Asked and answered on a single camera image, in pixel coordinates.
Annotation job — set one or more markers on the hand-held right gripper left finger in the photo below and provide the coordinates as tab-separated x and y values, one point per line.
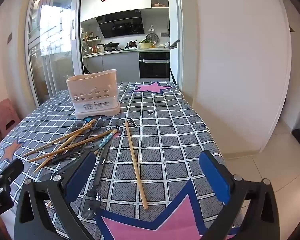
80	175

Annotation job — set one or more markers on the white refrigerator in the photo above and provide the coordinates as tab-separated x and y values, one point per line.
175	17

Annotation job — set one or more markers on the grey kitchen base cabinets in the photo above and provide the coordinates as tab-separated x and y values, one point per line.
115	62

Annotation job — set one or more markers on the glass sliding door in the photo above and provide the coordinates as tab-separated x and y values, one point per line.
52	55

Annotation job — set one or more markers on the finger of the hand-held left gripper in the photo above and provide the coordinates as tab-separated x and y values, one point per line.
10	168

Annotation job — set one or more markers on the white wall cabinets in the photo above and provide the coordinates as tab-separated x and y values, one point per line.
120	0

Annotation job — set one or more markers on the round hanging strainer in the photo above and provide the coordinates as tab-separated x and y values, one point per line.
152	37

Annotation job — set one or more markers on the black range hood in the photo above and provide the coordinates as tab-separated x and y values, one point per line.
120	26

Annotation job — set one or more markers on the small cooking pot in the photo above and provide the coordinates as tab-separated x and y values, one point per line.
131	45

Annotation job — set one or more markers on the dark wall switch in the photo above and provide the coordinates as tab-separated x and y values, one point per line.
9	37

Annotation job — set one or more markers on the spice rack with bottles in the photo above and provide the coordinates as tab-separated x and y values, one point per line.
91	45

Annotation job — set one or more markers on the black wok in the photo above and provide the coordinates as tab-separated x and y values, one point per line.
111	46

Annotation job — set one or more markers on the black built-in oven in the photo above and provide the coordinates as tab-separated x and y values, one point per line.
153	68

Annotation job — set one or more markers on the green bowl of vegetables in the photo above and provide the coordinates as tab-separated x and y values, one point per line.
145	45

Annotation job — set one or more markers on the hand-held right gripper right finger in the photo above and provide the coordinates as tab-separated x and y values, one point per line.
215	177

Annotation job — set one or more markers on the beige plastic utensil holder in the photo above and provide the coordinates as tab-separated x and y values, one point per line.
90	85

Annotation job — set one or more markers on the grey checked star tablecloth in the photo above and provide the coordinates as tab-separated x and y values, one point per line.
165	142

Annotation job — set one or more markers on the dark translucent spoon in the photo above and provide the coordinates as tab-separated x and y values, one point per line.
98	124
65	155
100	165
78	125

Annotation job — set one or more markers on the pink lidded pot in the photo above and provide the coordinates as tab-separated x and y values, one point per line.
159	4

